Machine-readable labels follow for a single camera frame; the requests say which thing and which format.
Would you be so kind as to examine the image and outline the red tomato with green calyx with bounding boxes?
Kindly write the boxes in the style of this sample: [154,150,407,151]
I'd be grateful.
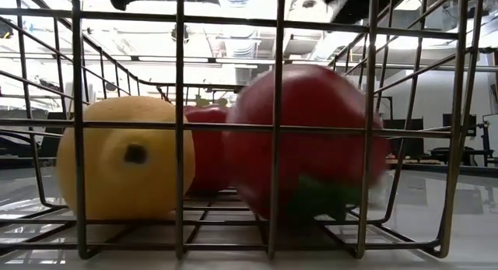
[222,63,391,224]

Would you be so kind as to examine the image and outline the bright red apple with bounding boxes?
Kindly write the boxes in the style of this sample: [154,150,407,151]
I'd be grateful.
[183,104,234,195]

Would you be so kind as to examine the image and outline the yellow-orange orange fruit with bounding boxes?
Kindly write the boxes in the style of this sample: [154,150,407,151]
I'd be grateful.
[56,95,196,221]

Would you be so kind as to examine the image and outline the black background monitor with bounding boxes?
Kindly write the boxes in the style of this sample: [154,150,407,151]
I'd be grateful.
[443,113,478,137]

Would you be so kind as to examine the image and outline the black equipment stand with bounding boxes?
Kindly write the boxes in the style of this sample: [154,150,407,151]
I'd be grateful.
[476,113,498,168]

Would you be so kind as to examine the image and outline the white work surface sheet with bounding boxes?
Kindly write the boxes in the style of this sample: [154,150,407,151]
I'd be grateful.
[0,167,498,270]

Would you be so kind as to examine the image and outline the silver wire basket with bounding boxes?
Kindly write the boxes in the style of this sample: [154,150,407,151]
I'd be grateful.
[0,0,487,261]

